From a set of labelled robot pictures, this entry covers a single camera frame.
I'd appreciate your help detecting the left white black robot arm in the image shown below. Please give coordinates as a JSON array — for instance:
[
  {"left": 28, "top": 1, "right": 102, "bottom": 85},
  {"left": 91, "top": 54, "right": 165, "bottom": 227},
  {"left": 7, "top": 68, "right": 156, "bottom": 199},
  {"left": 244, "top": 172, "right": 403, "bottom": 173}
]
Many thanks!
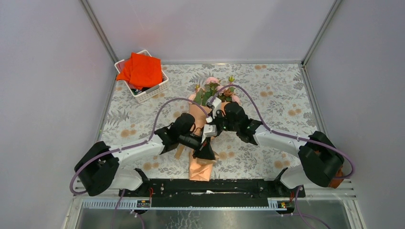
[{"left": 74, "top": 113, "right": 217, "bottom": 197}]

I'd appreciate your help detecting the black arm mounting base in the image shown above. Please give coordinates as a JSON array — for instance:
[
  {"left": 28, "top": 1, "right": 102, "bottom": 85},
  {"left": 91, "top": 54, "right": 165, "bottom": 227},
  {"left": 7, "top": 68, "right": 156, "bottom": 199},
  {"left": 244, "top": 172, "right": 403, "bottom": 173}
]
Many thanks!
[{"left": 119, "top": 179, "right": 306, "bottom": 208}]

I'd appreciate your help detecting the orange cloth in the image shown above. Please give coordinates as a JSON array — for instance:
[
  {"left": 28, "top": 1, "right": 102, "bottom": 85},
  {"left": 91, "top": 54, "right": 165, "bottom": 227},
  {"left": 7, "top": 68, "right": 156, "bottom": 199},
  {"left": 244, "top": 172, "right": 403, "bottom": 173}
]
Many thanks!
[{"left": 117, "top": 52, "right": 163, "bottom": 90}]

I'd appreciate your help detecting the pink fake flower bouquet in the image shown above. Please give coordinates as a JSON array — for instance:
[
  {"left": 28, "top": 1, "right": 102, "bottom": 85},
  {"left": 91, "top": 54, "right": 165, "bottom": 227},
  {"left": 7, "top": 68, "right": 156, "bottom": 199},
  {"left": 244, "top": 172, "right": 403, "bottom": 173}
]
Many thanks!
[{"left": 188, "top": 75, "right": 241, "bottom": 106}]

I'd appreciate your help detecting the brown cloth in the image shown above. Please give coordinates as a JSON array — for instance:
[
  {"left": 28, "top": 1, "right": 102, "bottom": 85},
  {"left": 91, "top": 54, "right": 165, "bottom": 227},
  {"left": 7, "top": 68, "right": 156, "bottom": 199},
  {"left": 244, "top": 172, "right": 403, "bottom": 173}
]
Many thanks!
[{"left": 328, "top": 168, "right": 344, "bottom": 188}]

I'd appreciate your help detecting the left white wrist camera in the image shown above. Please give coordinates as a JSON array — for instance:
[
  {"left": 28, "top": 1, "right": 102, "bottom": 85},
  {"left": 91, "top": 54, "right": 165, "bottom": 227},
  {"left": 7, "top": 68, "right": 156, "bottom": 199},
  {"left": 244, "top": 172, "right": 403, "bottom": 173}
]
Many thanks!
[{"left": 202, "top": 117, "right": 218, "bottom": 141}]

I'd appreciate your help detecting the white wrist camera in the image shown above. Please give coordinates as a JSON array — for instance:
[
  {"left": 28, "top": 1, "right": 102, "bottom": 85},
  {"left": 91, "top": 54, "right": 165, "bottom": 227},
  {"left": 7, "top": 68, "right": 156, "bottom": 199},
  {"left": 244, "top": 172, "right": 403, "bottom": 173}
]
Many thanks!
[
  {"left": 202, "top": 117, "right": 218, "bottom": 141},
  {"left": 206, "top": 96, "right": 222, "bottom": 113}
]

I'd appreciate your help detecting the floral patterned table mat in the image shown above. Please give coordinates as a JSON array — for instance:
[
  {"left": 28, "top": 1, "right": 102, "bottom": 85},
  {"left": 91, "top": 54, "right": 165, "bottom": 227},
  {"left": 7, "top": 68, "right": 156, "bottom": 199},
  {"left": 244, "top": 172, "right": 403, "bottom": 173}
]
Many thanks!
[{"left": 100, "top": 64, "right": 317, "bottom": 179}]

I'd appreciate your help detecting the tan ribbon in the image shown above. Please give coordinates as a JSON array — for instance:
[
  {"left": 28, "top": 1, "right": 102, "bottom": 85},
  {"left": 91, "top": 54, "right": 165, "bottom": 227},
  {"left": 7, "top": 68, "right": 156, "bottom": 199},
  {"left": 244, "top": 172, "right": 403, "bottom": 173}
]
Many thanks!
[{"left": 174, "top": 144, "right": 186, "bottom": 160}]

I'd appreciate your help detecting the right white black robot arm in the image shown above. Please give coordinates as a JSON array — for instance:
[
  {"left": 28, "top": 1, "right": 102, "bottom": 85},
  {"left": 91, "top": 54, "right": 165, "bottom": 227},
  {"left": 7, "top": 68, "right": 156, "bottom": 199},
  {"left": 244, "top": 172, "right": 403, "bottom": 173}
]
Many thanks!
[{"left": 211, "top": 102, "right": 344, "bottom": 197}]

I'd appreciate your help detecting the beige kraft wrapping paper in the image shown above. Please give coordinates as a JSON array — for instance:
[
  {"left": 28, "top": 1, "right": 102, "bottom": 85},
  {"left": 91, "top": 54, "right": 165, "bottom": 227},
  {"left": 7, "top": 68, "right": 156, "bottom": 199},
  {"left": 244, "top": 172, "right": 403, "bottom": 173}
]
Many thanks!
[{"left": 188, "top": 100, "right": 235, "bottom": 182}]

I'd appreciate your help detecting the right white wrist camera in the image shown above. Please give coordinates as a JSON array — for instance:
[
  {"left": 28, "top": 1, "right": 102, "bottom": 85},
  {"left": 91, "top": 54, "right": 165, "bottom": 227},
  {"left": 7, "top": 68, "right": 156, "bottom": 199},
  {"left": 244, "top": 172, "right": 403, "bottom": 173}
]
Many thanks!
[{"left": 206, "top": 96, "right": 222, "bottom": 113}]

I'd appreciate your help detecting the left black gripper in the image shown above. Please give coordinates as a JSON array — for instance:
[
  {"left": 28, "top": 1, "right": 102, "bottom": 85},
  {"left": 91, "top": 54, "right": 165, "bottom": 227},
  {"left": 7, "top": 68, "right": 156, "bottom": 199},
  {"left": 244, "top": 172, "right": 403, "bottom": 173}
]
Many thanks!
[{"left": 178, "top": 133, "right": 216, "bottom": 162}]

